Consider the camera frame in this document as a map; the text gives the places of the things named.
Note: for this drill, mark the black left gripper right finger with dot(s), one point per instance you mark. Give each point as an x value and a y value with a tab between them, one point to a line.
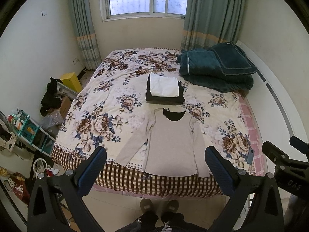
265	212

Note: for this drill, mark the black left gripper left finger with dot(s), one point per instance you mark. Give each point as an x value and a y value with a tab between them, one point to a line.
44	210

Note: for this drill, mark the beige long sleeve shirt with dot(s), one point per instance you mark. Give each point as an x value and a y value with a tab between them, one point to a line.
175	145

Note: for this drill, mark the smartphone on bed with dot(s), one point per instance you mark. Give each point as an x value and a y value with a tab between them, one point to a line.
250	156

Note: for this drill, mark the red printed bag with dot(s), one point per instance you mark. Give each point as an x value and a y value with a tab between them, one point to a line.
18	185

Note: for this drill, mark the white bed headboard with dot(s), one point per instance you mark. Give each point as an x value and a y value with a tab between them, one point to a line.
275	113

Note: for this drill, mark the left shoe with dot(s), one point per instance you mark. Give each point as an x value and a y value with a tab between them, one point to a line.
146	205

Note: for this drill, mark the shoe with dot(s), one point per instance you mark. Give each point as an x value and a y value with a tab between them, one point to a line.
172	206
146	205

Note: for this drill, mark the teal storage rack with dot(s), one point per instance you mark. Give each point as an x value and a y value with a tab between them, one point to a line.
30	132

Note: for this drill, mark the cardboard box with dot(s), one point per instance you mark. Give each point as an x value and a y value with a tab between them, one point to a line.
65	106

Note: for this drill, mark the floral bed blanket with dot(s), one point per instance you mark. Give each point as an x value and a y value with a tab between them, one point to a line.
113	105

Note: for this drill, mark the right shoe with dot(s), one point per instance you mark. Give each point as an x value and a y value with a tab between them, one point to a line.
172	206

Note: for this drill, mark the yellow box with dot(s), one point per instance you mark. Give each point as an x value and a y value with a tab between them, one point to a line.
71	81

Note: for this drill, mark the dark green pillow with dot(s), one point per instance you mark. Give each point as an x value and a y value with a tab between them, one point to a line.
232	59

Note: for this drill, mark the dark green folded quilt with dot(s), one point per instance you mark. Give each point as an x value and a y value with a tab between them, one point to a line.
201	67

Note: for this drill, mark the right green striped curtain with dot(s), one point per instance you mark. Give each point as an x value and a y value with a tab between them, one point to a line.
211	22

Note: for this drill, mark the green striped curtain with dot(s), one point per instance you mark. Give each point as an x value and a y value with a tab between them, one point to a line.
80	14
211	22

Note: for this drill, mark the left green striped curtain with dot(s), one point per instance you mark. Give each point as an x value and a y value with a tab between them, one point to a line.
80	14

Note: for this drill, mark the wall power outlet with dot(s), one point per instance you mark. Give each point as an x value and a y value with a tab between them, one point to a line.
75	61

